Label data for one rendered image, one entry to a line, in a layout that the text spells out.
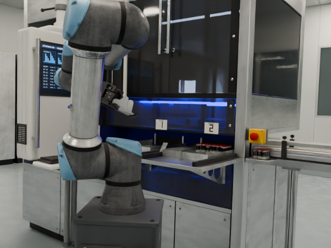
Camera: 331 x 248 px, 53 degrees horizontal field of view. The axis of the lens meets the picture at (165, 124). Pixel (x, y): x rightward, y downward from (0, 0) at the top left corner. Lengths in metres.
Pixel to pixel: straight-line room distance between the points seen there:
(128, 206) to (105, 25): 0.54
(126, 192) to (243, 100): 0.89
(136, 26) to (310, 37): 5.69
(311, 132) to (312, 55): 1.34
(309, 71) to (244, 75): 4.70
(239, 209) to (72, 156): 1.04
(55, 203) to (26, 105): 1.08
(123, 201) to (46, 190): 1.91
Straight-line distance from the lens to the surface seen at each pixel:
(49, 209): 2.94
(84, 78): 0.93
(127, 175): 1.05
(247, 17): 1.78
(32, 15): 3.13
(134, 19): 0.92
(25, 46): 2.05
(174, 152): 1.62
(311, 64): 6.40
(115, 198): 1.06
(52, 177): 2.84
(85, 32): 0.89
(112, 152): 1.03
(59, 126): 2.08
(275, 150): 1.79
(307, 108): 6.36
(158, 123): 2.00
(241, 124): 1.73
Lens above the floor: 1.13
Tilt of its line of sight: 3 degrees down
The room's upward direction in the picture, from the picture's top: 2 degrees clockwise
